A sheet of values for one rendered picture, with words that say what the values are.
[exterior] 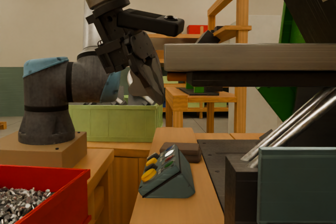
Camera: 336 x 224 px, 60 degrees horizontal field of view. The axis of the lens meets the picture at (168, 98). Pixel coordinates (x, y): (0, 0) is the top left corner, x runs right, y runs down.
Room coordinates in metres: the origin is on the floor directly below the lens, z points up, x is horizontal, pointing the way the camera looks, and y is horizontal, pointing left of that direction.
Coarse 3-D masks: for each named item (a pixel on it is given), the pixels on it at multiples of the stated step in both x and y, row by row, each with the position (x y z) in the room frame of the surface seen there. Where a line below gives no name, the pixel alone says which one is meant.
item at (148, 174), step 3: (147, 171) 0.49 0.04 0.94; (150, 171) 0.49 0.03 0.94; (153, 171) 0.49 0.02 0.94; (144, 174) 0.49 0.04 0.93; (147, 174) 0.48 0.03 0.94; (150, 174) 0.48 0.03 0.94; (153, 174) 0.48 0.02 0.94; (141, 177) 0.49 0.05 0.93; (144, 177) 0.48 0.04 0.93; (147, 177) 0.48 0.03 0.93; (150, 177) 0.48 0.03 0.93; (144, 180) 0.48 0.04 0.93
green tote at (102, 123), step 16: (80, 112) 1.34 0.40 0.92; (96, 112) 1.33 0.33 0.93; (112, 112) 1.33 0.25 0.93; (128, 112) 1.32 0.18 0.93; (144, 112) 1.32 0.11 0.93; (160, 112) 1.60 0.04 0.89; (80, 128) 1.34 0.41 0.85; (96, 128) 1.33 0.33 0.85; (112, 128) 1.33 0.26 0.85; (128, 128) 1.32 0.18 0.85; (144, 128) 1.32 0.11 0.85
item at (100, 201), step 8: (104, 176) 0.91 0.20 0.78; (104, 184) 0.91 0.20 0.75; (112, 184) 0.97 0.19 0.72; (96, 192) 0.85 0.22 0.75; (104, 192) 0.91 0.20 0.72; (112, 192) 0.97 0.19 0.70; (88, 200) 0.69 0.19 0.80; (96, 200) 0.82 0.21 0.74; (104, 200) 0.91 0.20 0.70; (112, 200) 0.97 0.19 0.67; (88, 208) 0.68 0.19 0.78; (96, 208) 0.81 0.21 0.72; (104, 208) 0.91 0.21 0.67; (112, 208) 0.97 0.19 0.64; (96, 216) 0.81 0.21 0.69; (104, 216) 0.91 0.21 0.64; (112, 216) 0.96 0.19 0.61
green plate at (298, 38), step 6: (282, 12) 0.45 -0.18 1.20; (288, 12) 0.45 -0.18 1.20; (282, 18) 0.45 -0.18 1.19; (288, 18) 0.45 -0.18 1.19; (282, 24) 0.45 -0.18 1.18; (288, 24) 0.45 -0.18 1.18; (294, 24) 0.44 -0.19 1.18; (282, 30) 0.45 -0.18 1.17; (288, 30) 0.45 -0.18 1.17; (294, 30) 0.44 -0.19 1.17; (282, 36) 0.46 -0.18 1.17; (288, 36) 0.46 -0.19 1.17; (294, 36) 0.44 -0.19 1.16; (300, 36) 0.42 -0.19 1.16; (282, 42) 0.46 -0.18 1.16; (288, 42) 0.46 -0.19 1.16; (294, 42) 0.44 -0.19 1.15; (300, 42) 0.42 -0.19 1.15; (294, 90) 0.48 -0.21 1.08
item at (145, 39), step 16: (128, 0) 0.54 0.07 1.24; (96, 16) 0.53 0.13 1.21; (112, 16) 0.54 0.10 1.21; (112, 32) 0.55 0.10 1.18; (128, 32) 0.53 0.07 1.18; (144, 32) 0.57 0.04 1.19; (96, 48) 0.55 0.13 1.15; (112, 48) 0.54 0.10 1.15; (128, 48) 0.53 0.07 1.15; (144, 48) 0.55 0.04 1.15; (112, 64) 0.55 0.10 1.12; (128, 64) 0.55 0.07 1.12
